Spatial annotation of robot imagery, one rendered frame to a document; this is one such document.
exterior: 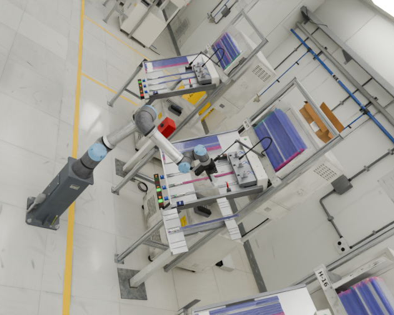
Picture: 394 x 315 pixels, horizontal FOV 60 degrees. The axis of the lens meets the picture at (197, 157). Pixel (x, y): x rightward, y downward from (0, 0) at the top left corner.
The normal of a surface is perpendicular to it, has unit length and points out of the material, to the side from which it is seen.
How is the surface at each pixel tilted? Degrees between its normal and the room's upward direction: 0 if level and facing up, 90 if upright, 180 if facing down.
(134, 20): 90
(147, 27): 90
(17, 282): 0
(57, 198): 90
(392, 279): 90
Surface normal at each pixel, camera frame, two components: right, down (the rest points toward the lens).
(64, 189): 0.25, 0.71
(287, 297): -0.02, -0.70
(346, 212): -0.72, -0.38
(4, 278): 0.67, -0.62
